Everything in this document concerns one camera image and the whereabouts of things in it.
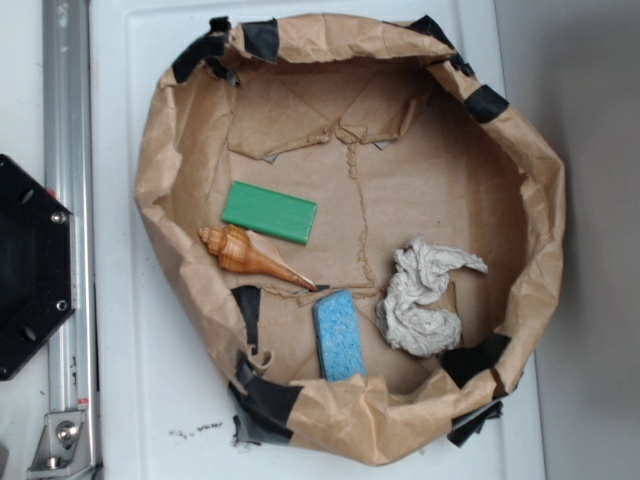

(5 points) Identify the blue sponge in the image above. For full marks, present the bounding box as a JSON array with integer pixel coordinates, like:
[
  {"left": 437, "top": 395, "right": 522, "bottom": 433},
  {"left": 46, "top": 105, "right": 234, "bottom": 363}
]
[{"left": 312, "top": 290, "right": 366, "bottom": 382}]

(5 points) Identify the green rectangular block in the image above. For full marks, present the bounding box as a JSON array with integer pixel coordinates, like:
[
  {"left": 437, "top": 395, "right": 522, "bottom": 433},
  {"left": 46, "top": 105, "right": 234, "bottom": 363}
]
[{"left": 222, "top": 181, "right": 317, "bottom": 245}]

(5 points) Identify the orange spiral seashell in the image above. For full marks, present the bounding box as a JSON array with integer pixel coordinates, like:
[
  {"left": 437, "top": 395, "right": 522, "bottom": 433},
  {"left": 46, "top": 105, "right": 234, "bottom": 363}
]
[{"left": 198, "top": 224, "right": 318, "bottom": 292}]

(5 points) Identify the crumpled white paper towel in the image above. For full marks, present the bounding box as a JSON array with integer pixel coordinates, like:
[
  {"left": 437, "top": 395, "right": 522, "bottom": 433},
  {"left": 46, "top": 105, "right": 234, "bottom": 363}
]
[{"left": 376, "top": 235, "right": 488, "bottom": 358}]

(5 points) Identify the brown paper bag bin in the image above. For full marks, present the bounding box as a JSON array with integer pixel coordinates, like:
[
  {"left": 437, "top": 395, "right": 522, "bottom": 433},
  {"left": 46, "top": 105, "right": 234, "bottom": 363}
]
[{"left": 135, "top": 14, "right": 566, "bottom": 465}]

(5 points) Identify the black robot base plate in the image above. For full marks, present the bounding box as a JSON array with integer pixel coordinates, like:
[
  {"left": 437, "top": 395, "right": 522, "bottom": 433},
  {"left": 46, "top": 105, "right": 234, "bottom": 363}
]
[{"left": 1, "top": 155, "right": 75, "bottom": 381}]

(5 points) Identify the aluminium extrusion rail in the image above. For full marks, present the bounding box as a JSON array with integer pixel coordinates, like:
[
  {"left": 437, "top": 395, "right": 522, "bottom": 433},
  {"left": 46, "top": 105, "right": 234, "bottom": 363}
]
[{"left": 42, "top": 1, "right": 103, "bottom": 479}]

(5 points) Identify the metal corner bracket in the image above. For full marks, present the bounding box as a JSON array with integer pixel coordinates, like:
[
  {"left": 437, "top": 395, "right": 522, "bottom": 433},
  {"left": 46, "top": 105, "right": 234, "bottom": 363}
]
[{"left": 26, "top": 410, "right": 93, "bottom": 479}]

